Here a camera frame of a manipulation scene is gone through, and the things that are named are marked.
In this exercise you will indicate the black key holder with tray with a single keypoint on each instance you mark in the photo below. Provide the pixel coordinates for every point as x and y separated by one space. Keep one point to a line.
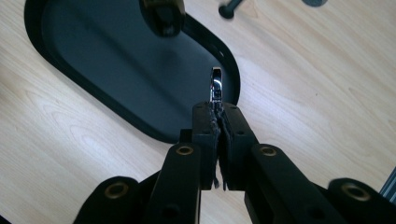
124 71

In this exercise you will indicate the metal floor rail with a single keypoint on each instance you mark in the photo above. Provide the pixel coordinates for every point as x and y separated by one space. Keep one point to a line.
389 186

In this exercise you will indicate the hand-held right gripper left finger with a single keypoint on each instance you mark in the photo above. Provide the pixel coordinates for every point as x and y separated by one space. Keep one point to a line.
183 174

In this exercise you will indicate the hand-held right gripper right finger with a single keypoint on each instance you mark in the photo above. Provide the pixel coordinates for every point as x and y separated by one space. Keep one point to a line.
264 174

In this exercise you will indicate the small grey round disc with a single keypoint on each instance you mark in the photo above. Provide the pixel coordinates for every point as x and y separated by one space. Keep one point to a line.
314 2

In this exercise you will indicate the black car key fob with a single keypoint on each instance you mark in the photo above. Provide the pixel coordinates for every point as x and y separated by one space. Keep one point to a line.
163 18

